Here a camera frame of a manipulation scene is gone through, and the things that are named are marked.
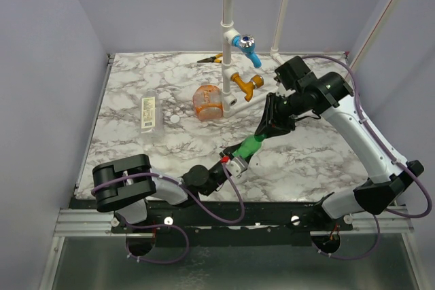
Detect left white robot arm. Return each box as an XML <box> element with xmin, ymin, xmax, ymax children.
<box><xmin>91</xmin><ymin>145</ymin><xmax>252</xmax><ymax>232</ymax></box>

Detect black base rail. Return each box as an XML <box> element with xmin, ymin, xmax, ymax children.
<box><xmin>71</xmin><ymin>200</ymin><xmax>353</xmax><ymax>251</ymax></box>

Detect white round bottle cap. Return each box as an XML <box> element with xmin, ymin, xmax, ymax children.
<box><xmin>171</xmin><ymin>115</ymin><xmax>180</xmax><ymax>124</ymax></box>

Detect brass yellow faucet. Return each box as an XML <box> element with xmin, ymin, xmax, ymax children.
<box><xmin>230</xmin><ymin>73</ymin><xmax>264</xmax><ymax>102</ymax></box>

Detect white PVC pipe frame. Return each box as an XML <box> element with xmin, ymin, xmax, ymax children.
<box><xmin>217</xmin><ymin>0</ymin><xmax>417</xmax><ymax>118</ymax></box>

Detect yellow handled pliers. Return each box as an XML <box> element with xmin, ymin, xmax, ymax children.
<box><xmin>197</xmin><ymin>53</ymin><xmax>223</xmax><ymax>64</ymax></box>

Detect orange label tea bottle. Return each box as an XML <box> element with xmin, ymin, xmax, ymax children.
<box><xmin>192</xmin><ymin>84</ymin><xmax>223</xmax><ymax>121</ymax></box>

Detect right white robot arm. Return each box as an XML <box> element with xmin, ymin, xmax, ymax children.
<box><xmin>255</xmin><ymin>70</ymin><xmax>424</xmax><ymax>230</ymax></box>

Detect blue plastic faucet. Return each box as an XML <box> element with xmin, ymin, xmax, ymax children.
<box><xmin>231</xmin><ymin>35</ymin><xmax>262</xmax><ymax>69</ymax></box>

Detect green plastic bottle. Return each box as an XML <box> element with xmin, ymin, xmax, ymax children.
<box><xmin>232</xmin><ymin>135</ymin><xmax>262</xmax><ymax>160</ymax></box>

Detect clear square water bottle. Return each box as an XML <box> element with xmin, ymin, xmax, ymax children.
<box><xmin>139</xmin><ymin>89</ymin><xmax>163</xmax><ymax>134</ymax></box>

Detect green bottle cap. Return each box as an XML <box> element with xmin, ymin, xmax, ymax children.
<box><xmin>255</xmin><ymin>134</ymin><xmax>267</xmax><ymax>142</ymax></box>

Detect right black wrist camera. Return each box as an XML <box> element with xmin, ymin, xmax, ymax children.
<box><xmin>275</xmin><ymin>56</ymin><xmax>317</xmax><ymax>95</ymax></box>

